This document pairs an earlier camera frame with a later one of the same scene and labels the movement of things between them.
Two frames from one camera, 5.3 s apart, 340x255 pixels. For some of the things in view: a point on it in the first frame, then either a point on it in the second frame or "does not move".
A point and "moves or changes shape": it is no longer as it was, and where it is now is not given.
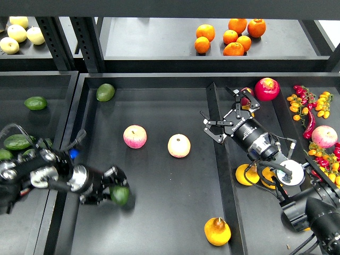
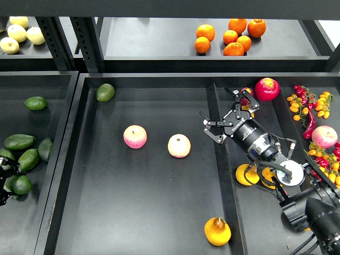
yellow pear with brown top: x=217 y=231 does not move
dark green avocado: x=120 y=194 moves or changes shape
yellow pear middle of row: x=267 y=173 does not move
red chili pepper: x=306 y=135 does not move
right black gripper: x=247 y=131 does not move
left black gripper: x=93 y=183 -> x=9 y=168
